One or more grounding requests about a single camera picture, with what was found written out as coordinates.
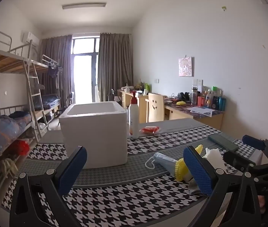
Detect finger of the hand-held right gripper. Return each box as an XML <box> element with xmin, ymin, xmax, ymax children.
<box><xmin>242</xmin><ymin>135</ymin><xmax>268</xmax><ymax>158</ymax></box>
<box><xmin>223</xmin><ymin>151</ymin><xmax>268</xmax><ymax>174</ymax></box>

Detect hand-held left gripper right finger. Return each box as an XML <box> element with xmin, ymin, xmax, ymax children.
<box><xmin>183</xmin><ymin>146</ymin><xmax>261</xmax><ymax>227</ymax></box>

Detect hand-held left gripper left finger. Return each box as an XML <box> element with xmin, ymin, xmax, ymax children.
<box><xmin>9</xmin><ymin>146</ymin><xmax>88</xmax><ymax>227</ymax></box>

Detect grey sock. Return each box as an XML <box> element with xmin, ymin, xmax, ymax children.
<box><xmin>186</xmin><ymin>177</ymin><xmax>207</xmax><ymax>196</ymax></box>

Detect blue face mask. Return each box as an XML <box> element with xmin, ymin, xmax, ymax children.
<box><xmin>145</xmin><ymin>152</ymin><xmax>179</xmax><ymax>176</ymax></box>

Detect white foam box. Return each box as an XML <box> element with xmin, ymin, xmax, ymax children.
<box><xmin>59</xmin><ymin>101</ymin><xmax>128</xmax><ymax>169</ymax></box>

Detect dark green flat case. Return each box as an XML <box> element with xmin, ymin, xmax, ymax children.
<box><xmin>208</xmin><ymin>133</ymin><xmax>240</xmax><ymax>152</ymax></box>

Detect light wooden desk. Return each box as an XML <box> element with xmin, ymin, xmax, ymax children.
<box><xmin>117</xmin><ymin>89</ymin><xmax>224</xmax><ymax>130</ymax></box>

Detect houndstooth tablecloth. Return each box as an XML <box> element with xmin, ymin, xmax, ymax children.
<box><xmin>0</xmin><ymin>118</ymin><xmax>264</xmax><ymax>227</ymax></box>

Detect red plastic bag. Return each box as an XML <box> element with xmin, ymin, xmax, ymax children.
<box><xmin>8</xmin><ymin>139</ymin><xmax>30</xmax><ymax>156</ymax></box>

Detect row of toiletry bottles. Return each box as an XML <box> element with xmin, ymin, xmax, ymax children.
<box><xmin>189</xmin><ymin>85</ymin><xmax>227</xmax><ymax>111</ymax></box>

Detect white papers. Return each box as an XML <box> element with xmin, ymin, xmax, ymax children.
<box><xmin>187</xmin><ymin>106</ymin><xmax>216</xmax><ymax>117</ymax></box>

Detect red snack packet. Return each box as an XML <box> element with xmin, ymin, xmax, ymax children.
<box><xmin>141</xmin><ymin>126</ymin><xmax>161</xmax><ymax>135</ymax></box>

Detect beige crumpled cloth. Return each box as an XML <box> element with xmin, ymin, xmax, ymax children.
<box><xmin>1</xmin><ymin>157</ymin><xmax>18</xmax><ymax>178</ymax></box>

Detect blue plaid bedding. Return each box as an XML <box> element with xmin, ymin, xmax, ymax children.
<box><xmin>40</xmin><ymin>95</ymin><xmax>61</xmax><ymax>110</ymax></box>

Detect white lotion pump bottle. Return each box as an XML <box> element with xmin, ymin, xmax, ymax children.
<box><xmin>127</xmin><ymin>91</ymin><xmax>140</xmax><ymax>139</ymax></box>

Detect wooden smiley face chair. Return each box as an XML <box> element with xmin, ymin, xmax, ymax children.
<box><xmin>146</xmin><ymin>93</ymin><xmax>167</xmax><ymax>123</ymax></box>

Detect black headphones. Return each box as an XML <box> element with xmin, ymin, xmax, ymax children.
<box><xmin>177</xmin><ymin>92</ymin><xmax>191</xmax><ymax>102</ymax></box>

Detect blue orange quilt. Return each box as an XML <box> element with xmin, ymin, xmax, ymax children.
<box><xmin>0</xmin><ymin>111</ymin><xmax>31</xmax><ymax>154</ymax></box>

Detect glass balcony door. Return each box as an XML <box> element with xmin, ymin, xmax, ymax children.
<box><xmin>72</xmin><ymin>37</ymin><xmax>100</xmax><ymax>104</ymax></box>

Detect hanging dark clothes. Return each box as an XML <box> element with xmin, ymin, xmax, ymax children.
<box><xmin>47</xmin><ymin>63</ymin><xmax>60</xmax><ymax>78</ymax></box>

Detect brown curtain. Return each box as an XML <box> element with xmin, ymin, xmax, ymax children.
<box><xmin>98</xmin><ymin>33</ymin><xmax>134</xmax><ymax>102</ymax></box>
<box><xmin>39</xmin><ymin>35</ymin><xmax>74</xmax><ymax>109</ymax></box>

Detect white air conditioner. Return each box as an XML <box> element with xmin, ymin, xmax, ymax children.
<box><xmin>21</xmin><ymin>31</ymin><xmax>40</xmax><ymax>46</ymax></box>

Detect ceiling light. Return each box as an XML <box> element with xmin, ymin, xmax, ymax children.
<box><xmin>62</xmin><ymin>2</ymin><xmax>107</xmax><ymax>10</ymax></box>

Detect pink wall poster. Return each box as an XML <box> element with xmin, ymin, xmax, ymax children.
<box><xmin>178</xmin><ymin>57</ymin><xmax>193</xmax><ymax>77</ymax></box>

